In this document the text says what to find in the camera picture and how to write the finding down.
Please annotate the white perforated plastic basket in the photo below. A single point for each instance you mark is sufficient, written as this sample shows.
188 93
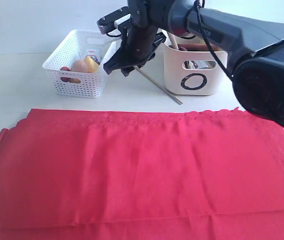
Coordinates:
71 49

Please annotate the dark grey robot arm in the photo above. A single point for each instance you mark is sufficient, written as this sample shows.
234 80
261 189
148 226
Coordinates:
255 48

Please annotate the yellow lemon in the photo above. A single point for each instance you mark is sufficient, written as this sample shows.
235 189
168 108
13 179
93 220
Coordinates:
74 80

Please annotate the cream plastic bin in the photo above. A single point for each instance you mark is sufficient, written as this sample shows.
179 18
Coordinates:
181 80

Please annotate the brown wooden plate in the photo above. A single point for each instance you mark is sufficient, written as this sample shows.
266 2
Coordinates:
193 47

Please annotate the blue white milk carton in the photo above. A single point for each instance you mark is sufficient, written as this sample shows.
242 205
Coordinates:
94 54

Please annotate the red sausage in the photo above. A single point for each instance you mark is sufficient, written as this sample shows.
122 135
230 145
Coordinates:
65 78

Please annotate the beige egg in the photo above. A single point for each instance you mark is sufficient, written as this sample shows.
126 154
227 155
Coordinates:
79 66

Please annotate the red table cloth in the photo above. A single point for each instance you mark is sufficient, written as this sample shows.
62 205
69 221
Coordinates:
93 175

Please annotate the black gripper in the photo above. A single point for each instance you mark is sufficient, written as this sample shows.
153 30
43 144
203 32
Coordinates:
138 46

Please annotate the brown wooden spoon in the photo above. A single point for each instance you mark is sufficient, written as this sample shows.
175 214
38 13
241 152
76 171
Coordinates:
177 42

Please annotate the shiny steel cup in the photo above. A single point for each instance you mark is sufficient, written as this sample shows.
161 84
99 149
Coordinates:
198 64

